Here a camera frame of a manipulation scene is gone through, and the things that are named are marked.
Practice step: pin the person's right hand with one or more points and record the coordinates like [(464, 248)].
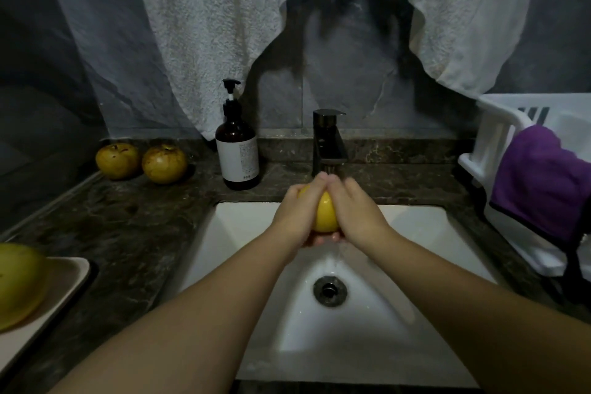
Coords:
[(362, 214)]

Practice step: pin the person's left hand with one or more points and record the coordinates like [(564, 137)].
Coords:
[(297, 214)]

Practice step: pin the spotted yellow apple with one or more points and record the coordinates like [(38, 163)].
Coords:
[(327, 214), (20, 286)]

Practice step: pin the black faucet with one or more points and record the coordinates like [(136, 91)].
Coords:
[(328, 137)]

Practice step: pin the dark soap pump bottle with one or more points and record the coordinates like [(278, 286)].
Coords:
[(238, 149)]

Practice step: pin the group of yellow apples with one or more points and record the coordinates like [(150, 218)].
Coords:
[(163, 165)]

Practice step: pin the purple cloth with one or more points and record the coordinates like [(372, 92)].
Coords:
[(540, 184)]

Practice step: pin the beige plastic tray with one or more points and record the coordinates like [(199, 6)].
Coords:
[(65, 292)]

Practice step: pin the person's left forearm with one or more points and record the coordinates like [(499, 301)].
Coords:
[(166, 338)]

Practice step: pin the person's right forearm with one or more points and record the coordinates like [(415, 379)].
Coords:
[(499, 315)]

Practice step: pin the metal sink drain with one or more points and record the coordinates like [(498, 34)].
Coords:
[(330, 290)]

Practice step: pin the white sink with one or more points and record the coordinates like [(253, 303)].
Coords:
[(406, 334)]

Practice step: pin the white plastic basket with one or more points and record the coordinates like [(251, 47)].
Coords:
[(494, 140)]

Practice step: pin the white hanging towel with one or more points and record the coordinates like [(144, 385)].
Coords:
[(194, 20)]

